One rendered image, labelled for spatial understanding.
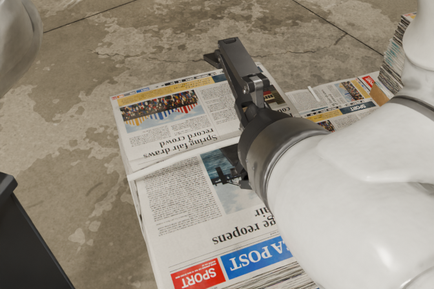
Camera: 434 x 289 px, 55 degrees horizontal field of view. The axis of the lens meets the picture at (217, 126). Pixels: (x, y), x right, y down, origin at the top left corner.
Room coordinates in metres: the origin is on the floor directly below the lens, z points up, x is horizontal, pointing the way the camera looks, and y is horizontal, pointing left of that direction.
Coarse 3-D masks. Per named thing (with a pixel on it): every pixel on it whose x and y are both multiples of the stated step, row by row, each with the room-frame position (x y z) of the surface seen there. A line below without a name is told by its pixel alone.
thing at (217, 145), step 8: (216, 144) 0.39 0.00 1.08; (224, 144) 0.39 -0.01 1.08; (192, 152) 0.38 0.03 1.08; (200, 152) 0.38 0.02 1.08; (168, 160) 0.37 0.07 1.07; (176, 160) 0.36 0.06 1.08; (152, 168) 0.35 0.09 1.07; (160, 168) 0.35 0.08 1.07; (128, 176) 0.35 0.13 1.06; (136, 176) 0.34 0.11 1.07
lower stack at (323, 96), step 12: (324, 84) 1.07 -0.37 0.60; (336, 84) 1.07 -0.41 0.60; (348, 84) 1.07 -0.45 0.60; (360, 84) 1.07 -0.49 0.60; (372, 84) 1.07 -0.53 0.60; (288, 96) 1.00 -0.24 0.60; (300, 96) 1.00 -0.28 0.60; (312, 96) 1.01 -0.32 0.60; (324, 96) 1.01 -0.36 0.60; (336, 96) 1.01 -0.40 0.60; (348, 96) 1.01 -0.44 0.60; (360, 96) 1.01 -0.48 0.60; (300, 108) 0.95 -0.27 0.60; (312, 108) 0.95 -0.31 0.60
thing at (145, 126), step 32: (256, 64) 0.60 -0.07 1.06; (128, 96) 0.51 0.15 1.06; (160, 96) 0.51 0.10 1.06; (192, 96) 0.51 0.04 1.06; (224, 96) 0.51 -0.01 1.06; (128, 128) 0.44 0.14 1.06; (160, 128) 0.44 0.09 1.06; (192, 128) 0.44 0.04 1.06; (224, 128) 0.44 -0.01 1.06; (128, 160) 0.40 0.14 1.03
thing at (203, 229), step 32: (160, 192) 0.32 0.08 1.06; (192, 192) 0.32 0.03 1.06; (224, 192) 0.32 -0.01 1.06; (160, 224) 0.27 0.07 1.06; (192, 224) 0.27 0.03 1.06; (224, 224) 0.27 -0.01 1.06; (256, 224) 0.27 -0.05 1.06; (160, 256) 0.23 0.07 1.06; (192, 256) 0.23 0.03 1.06; (224, 256) 0.23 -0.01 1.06; (256, 256) 0.23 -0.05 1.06; (288, 256) 0.23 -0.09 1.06; (160, 288) 0.23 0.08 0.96; (192, 288) 0.19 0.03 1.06; (224, 288) 0.19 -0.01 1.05; (256, 288) 0.20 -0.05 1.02; (288, 288) 0.24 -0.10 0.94
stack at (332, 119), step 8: (344, 104) 0.73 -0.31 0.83; (352, 104) 0.73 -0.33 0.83; (360, 104) 0.73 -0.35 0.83; (368, 104) 0.73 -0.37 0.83; (376, 104) 0.73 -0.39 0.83; (312, 112) 0.70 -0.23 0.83; (320, 112) 0.70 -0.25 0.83; (328, 112) 0.70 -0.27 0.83; (336, 112) 0.70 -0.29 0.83; (344, 112) 0.70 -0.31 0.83; (352, 112) 0.70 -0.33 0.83; (360, 112) 0.70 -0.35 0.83; (368, 112) 0.70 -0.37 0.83; (312, 120) 0.68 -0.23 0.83; (320, 120) 0.68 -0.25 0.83; (328, 120) 0.68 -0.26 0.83; (336, 120) 0.68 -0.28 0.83; (344, 120) 0.68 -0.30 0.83; (352, 120) 0.68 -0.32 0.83; (328, 128) 0.65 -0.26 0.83; (336, 128) 0.65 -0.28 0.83
